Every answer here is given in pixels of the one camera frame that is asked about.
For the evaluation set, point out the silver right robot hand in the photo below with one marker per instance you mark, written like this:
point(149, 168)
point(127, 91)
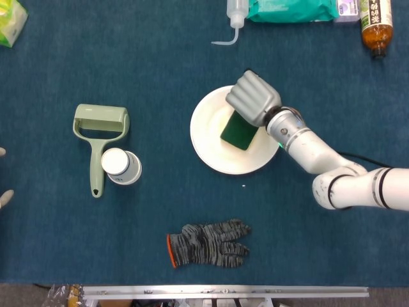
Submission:
point(254, 97)

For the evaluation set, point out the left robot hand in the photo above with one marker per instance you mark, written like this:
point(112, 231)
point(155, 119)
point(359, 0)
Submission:
point(5, 196)

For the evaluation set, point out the green sponge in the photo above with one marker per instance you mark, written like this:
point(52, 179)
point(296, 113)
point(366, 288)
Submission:
point(238, 132)

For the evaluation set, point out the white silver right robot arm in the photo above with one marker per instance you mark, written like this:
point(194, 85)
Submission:
point(319, 150)

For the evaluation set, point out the white round plate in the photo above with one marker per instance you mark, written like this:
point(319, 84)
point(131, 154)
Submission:
point(207, 140)

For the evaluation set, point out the clear plastic squeeze bottle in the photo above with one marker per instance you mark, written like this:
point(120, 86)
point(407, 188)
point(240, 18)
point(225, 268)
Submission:
point(236, 12)

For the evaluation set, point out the green wet wipes pack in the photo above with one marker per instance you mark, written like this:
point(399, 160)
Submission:
point(287, 11)

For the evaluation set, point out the blue table cloth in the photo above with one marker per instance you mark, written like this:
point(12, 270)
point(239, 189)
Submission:
point(159, 80)

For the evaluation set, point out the crinkled clear plastic bag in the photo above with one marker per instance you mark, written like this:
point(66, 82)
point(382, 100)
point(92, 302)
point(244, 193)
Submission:
point(64, 295)

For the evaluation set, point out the pale green lint roller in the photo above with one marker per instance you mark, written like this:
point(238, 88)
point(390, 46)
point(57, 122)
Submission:
point(96, 116)

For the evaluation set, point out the white paper cup blue band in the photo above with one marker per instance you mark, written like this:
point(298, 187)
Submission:
point(123, 168)

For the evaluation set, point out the small clear box purple label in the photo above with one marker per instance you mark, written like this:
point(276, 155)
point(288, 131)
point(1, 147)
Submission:
point(348, 11)

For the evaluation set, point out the brown tea bottle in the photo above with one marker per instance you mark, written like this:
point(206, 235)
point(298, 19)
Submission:
point(377, 28)

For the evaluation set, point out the grey black knit glove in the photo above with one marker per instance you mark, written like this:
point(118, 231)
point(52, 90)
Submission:
point(207, 244)

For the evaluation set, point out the yellow green tissue pack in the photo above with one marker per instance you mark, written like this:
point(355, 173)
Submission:
point(11, 22)

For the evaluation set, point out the aluminium rail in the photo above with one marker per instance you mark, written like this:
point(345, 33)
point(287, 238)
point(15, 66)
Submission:
point(223, 291)

